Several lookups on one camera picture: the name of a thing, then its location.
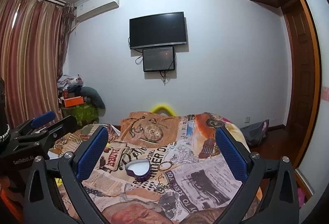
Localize purple heart-shaped jewelry box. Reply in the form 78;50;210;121
125;159;151;181

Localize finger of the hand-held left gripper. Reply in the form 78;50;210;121
12;114;79;147
10;110;56;137

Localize wooden door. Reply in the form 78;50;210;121
281;3;317;132

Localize small black wall monitor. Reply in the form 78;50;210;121
142;46;176;72

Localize orange box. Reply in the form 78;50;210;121
64;96;84;107

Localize white patterned cloth bundle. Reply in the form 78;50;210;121
57;75;84;91

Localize red string bracelet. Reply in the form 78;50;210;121
148;175;175;194

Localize dark bag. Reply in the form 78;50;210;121
240;119;270;148

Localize green patterned cloth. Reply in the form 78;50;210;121
61;103;99;127

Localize striped brown curtain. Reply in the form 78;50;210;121
0;0;75;132

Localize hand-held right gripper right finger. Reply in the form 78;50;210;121
215;126;300;224

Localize black wall television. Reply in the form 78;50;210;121
129;12;188;50

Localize pink patterned item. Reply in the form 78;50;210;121
297;187;309;204

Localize white air conditioner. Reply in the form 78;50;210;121
74;0;121;24

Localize yellow plush cushion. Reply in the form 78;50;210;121
150;103;178;116

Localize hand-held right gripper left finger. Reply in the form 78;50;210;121
23;126;110;224

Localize printed newspaper pattern blanket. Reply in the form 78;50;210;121
50;111;263;224

